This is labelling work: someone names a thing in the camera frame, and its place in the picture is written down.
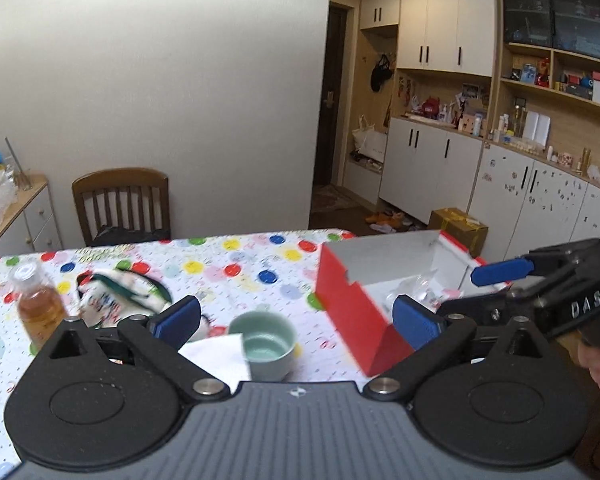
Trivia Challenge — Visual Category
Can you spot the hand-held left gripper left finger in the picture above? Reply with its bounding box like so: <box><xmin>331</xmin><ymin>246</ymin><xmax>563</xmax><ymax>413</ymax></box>
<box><xmin>32</xmin><ymin>296</ymin><xmax>231</xmax><ymax>403</ymax></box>

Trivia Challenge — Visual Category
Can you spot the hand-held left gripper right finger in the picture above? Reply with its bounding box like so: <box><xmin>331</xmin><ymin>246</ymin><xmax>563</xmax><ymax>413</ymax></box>
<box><xmin>362</xmin><ymin>294</ymin><xmax>556</xmax><ymax>403</ymax></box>

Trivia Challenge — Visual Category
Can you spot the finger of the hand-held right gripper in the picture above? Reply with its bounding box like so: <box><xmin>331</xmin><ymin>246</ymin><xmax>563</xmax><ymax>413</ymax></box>
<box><xmin>440</xmin><ymin>284</ymin><xmax>552</xmax><ymax>332</ymax></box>
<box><xmin>471</xmin><ymin>239</ymin><xmax>600</xmax><ymax>287</ymax></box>

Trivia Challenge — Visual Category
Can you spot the red cardboard box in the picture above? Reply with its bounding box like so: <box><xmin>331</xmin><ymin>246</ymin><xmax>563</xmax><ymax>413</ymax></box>
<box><xmin>314</xmin><ymin>230</ymin><xmax>513</xmax><ymax>377</ymax></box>

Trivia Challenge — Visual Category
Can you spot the christmas print stocking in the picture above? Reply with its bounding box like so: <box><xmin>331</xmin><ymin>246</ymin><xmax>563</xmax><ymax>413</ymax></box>
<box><xmin>75</xmin><ymin>269</ymin><xmax>228</xmax><ymax>341</ymax></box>

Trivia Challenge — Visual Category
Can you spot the clear plastic wrap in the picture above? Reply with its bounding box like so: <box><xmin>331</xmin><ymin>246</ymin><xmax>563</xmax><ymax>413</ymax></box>
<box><xmin>380</xmin><ymin>267</ymin><xmax>461</xmax><ymax>311</ymax></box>

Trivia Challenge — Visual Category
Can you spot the white tissue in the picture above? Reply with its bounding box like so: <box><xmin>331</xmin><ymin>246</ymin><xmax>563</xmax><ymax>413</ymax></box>
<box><xmin>179</xmin><ymin>332</ymin><xmax>253</xmax><ymax>383</ymax></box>

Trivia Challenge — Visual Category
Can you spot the white cabinet with stickers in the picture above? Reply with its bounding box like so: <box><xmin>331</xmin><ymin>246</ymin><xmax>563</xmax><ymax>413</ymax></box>
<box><xmin>467</xmin><ymin>142</ymin><xmax>600</xmax><ymax>263</ymax></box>

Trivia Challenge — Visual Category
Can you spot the pale green cup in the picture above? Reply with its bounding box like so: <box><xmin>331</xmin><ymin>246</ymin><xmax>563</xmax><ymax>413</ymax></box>
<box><xmin>228</xmin><ymin>311</ymin><xmax>299</xmax><ymax>382</ymax></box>

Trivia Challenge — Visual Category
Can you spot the polka dot tablecloth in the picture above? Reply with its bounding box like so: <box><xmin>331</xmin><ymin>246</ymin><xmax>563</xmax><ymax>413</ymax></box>
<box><xmin>0</xmin><ymin>229</ymin><xmax>361</xmax><ymax>480</ymax></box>

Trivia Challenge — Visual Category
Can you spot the orange slipper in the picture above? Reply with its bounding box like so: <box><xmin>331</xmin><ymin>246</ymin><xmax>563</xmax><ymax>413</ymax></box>
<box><xmin>365</xmin><ymin>211</ymin><xmax>406</xmax><ymax>226</ymax></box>

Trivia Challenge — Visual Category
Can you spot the white floor cabinet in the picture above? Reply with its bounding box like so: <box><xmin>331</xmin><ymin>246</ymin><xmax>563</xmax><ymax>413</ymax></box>
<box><xmin>378</xmin><ymin>116</ymin><xmax>483</xmax><ymax>226</ymax></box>

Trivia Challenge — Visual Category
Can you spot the amber tea bottle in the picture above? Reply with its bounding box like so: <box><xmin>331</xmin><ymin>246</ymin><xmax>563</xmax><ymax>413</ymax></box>
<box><xmin>11</xmin><ymin>262</ymin><xmax>70</xmax><ymax>353</ymax></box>

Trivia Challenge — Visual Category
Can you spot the patterned door rug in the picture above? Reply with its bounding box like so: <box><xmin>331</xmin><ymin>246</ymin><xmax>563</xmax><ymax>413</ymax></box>
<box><xmin>311</xmin><ymin>184</ymin><xmax>367</xmax><ymax>214</ymax></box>

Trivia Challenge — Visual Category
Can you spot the white rectangular box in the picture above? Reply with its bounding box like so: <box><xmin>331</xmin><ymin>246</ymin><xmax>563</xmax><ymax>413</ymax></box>
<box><xmin>522</xmin><ymin>110</ymin><xmax>552</xmax><ymax>142</ymax></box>

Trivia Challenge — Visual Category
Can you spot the wooden chair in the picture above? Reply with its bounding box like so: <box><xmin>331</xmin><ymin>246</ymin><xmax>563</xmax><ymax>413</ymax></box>
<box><xmin>72</xmin><ymin>167</ymin><xmax>172</xmax><ymax>248</ymax></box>

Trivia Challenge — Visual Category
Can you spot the white drawer cabinet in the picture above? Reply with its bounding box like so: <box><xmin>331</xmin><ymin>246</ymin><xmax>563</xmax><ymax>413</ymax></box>
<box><xmin>0</xmin><ymin>175</ymin><xmax>63</xmax><ymax>260</ymax></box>

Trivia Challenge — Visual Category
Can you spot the white shopping bag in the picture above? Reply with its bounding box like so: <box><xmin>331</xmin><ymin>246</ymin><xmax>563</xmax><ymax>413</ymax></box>
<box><xmin>352</xmin><ymin>115</ymin><xmax>388</xmax><ymax>162</ymax></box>

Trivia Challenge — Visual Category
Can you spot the open wooden shelf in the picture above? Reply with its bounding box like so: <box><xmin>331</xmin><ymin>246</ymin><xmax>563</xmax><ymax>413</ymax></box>
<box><xmin>497</xmin><ymin>42</ymin><xmax>600</xmax><ymax>113</ymax></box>

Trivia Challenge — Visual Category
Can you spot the black hanging bag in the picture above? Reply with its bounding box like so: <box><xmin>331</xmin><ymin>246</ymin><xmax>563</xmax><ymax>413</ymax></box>
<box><xmin>370</xmin><ymin>54</ymin><xmax>395</xmax><ymax>92</ymax></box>

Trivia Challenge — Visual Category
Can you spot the dark wooden door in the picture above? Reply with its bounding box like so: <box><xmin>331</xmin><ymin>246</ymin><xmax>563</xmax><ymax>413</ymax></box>
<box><xmin>312</xmin><ymin>2</ymin><xmax>356</xmax><ymax>188</ymax></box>

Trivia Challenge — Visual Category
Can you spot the dark glass door cabinet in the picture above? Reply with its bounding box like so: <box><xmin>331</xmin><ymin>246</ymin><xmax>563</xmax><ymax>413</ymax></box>
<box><xmin>500</xmin><ymin>0</ymin><xmax>600</xmax><ymax>63</ymax></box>

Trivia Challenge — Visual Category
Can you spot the tall white wall cabinet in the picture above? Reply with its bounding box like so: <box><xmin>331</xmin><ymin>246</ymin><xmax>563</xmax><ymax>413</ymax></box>
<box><xmin>396</xmin><ymin>0</ymin><xmax>496</xmax><ymax>77</ymax></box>

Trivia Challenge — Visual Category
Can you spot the small white wall cabinet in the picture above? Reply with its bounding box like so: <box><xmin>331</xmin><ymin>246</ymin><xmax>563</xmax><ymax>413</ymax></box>
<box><xmin>358</xmin><ymin>0</ymin><xmax>402</xmax><ymax>31</ymax></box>

